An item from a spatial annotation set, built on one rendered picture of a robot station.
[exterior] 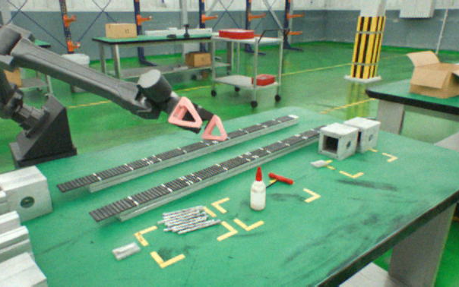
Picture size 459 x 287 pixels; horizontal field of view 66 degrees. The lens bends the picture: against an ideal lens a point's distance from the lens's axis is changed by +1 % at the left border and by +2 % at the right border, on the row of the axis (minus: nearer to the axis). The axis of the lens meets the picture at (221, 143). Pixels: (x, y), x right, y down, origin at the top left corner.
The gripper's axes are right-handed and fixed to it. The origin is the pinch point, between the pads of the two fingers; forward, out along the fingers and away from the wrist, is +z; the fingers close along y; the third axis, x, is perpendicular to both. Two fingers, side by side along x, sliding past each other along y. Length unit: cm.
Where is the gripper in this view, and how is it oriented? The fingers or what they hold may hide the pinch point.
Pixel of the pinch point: (211, 130)
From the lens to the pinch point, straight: 79.3
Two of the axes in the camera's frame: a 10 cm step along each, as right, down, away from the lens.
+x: -5.1, 8.6, 0.7
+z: 6.4, 4.4, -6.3
